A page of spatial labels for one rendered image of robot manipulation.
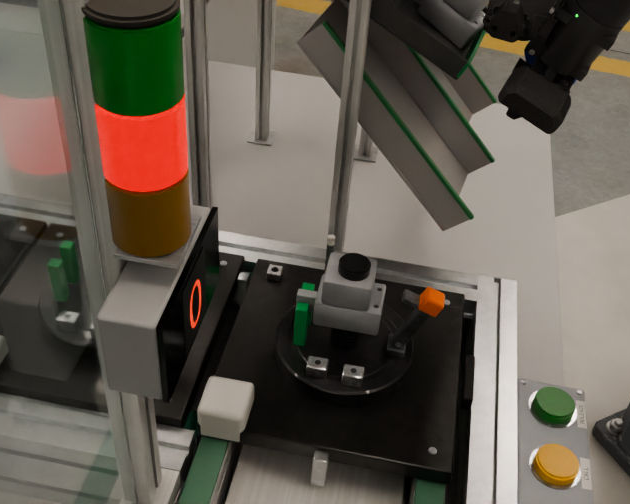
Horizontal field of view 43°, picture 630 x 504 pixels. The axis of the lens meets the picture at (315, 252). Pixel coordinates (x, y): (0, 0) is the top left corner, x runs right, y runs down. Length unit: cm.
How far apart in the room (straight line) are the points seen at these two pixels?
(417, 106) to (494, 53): 261
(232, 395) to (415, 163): 34
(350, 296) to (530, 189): 61
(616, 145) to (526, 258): 205
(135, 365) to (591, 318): 72
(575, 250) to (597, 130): 206
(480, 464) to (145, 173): 46
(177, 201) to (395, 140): 47
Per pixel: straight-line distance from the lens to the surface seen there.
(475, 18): 91
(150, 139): 45
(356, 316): 77
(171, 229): 49
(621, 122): 334
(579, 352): 107
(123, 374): 53
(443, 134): 105
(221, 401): 77
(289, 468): 82
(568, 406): 85
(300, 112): 141
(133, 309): 50
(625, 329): 112
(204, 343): 84
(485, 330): 91
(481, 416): 83
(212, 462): 78
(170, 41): 43
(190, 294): 54
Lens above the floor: 160
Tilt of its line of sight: 41 degrees down
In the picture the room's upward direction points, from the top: 5 degrees clockwise
